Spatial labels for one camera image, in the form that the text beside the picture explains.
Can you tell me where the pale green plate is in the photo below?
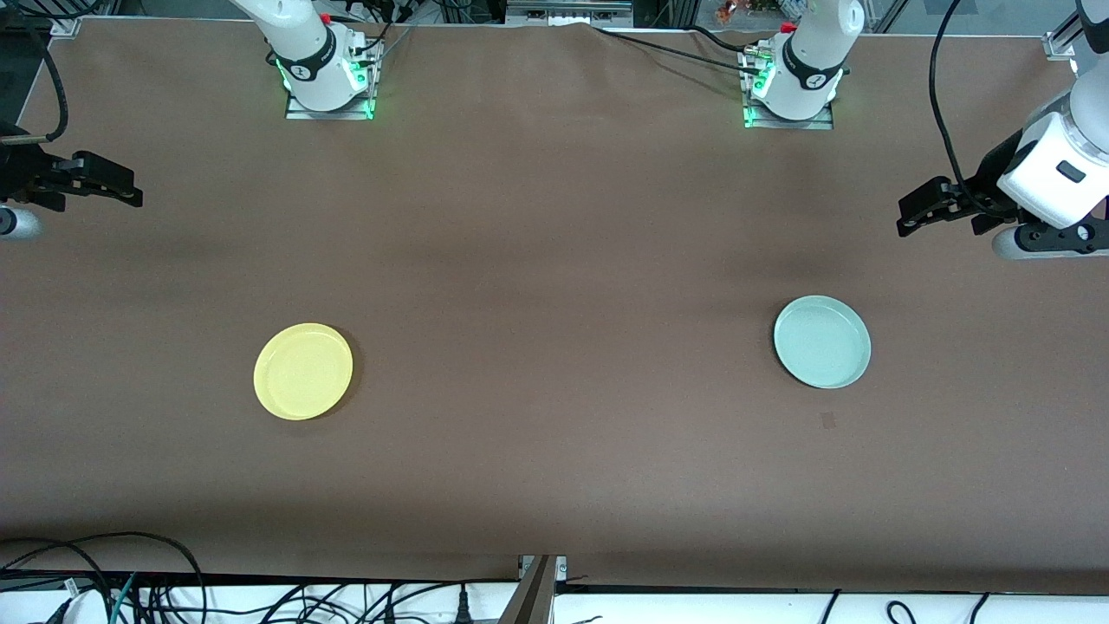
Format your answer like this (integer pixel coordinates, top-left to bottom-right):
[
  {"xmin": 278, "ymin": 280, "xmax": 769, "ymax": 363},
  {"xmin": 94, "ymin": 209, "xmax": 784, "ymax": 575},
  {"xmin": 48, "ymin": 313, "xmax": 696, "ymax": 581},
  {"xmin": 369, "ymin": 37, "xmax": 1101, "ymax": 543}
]
[{"xmin": 773, "ymin": 295, "xmax": 872, "ymax": 390}]

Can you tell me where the yellow plate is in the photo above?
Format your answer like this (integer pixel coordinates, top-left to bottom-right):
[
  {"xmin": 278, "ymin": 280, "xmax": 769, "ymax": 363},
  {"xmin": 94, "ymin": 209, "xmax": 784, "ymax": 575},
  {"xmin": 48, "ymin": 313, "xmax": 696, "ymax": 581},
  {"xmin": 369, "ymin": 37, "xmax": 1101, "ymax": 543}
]
[{"xmin": 253, "ymin": 322, "xmax": 354, "ymax": 422}]

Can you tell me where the brown table mat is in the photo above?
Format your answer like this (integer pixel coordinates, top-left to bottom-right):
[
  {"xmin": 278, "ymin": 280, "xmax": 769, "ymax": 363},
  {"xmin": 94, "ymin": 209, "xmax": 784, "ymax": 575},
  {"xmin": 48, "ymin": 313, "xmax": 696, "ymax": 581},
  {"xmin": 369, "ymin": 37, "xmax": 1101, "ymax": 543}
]
[{"xmin": 0, "ymin": 17, "xmax": 1109, "ymax": 583}]

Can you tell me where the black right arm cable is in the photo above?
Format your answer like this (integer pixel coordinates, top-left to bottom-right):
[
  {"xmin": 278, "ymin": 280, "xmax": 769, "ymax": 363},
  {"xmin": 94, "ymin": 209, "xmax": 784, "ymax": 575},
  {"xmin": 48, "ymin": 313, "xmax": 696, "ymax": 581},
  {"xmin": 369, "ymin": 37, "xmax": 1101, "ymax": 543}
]
[{"xmin": 0, "ymin": 0, "xmax": 68, "ymax": 145}]

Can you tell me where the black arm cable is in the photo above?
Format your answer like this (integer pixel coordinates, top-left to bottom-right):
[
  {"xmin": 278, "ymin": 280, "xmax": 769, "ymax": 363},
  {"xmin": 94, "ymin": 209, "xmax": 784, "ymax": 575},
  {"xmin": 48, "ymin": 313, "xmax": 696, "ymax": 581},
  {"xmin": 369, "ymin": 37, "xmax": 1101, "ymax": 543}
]
[
  {"xmin": 930, "ymin": 0, "xmax": 997, "ymax": 218},
  {"xmin": 0, "ymin": 0, "xmax": 68, "ymax": 145}
]

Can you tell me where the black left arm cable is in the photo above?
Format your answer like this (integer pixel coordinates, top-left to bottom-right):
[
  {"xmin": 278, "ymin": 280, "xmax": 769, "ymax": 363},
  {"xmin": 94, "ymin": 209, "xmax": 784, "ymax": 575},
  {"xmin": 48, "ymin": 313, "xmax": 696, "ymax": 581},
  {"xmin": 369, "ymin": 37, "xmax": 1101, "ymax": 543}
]
[{"xmin": 930, "ymin": 0, "xmax": 997, "ymax": 218}]

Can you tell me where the aluminium frame profile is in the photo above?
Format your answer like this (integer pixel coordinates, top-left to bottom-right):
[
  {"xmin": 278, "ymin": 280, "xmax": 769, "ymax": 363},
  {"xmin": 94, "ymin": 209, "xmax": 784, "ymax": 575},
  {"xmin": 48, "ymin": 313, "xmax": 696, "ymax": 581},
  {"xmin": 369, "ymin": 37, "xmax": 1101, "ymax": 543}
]
[{"xmin": 1044, "ymin": 26, "xmax": 1086, "ymax": 62}]

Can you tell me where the long looped black cable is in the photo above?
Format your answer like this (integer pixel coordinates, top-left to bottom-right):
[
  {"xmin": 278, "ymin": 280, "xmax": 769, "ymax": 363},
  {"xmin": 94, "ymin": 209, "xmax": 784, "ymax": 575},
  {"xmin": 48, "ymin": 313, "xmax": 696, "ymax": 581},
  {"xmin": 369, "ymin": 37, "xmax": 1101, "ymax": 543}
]
[{"xmin": 0, "ymin": 531, "xmax": 206, "ymax": 624}]

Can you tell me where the teal cable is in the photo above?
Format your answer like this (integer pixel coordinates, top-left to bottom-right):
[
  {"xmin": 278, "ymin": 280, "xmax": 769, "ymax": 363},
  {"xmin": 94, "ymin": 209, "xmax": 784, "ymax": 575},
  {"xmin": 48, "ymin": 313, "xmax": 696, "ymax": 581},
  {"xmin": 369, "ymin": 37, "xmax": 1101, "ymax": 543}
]
[{"xmin": 111, "ymin": 572, "xmax": 139, "ymax": 624}]

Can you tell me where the aluminium profile post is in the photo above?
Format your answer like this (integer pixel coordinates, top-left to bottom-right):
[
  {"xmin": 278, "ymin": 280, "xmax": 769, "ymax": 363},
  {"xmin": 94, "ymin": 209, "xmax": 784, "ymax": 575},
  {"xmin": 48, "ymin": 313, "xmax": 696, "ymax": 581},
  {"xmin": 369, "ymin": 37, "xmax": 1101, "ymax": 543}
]
[{"xmin": 498, "ymin": 555, "xmax": 568, "ymax": 624}]

